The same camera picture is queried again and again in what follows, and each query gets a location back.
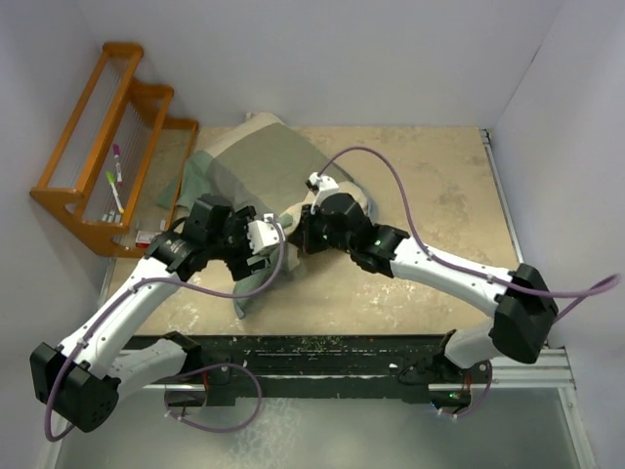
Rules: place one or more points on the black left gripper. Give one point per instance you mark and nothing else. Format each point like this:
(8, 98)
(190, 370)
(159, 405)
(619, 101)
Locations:
(238, 267)

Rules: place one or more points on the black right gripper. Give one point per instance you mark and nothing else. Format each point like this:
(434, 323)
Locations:
(303, 236)

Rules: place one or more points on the cream pillow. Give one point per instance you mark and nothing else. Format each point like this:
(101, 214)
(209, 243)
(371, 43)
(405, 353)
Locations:
(361, 196)

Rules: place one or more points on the green grey patchwork pillowcase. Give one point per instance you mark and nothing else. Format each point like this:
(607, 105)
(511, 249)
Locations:
(263, 163)

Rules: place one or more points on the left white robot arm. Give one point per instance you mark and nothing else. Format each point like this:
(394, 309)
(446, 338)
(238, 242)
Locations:
(84, 377)

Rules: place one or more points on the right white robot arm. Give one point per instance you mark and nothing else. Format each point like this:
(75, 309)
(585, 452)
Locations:
(520, 316)

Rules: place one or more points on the red white small box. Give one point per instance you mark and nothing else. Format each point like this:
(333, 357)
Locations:
(144, 238)

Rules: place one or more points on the orange wooden rack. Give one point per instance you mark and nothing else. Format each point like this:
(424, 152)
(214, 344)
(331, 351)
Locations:
(115, 106)

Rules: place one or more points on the green capped marker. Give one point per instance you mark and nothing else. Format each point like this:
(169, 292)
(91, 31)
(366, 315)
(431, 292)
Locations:
(116, 197)

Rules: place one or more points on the pink capped marker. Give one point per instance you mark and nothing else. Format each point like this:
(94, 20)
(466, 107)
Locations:
(117, 164)

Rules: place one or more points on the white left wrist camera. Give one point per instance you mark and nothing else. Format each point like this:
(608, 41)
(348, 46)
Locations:
(264, 234)

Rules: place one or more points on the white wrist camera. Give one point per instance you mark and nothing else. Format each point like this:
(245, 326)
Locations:
(264, 234)
(321, 186)

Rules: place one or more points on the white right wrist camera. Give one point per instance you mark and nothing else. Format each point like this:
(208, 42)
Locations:
(321, 186)

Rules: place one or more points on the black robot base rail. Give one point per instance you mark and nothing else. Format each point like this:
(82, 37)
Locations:
(366, 367)

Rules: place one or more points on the aluminium table edge rail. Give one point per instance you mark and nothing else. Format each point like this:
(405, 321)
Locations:
(487, 145)

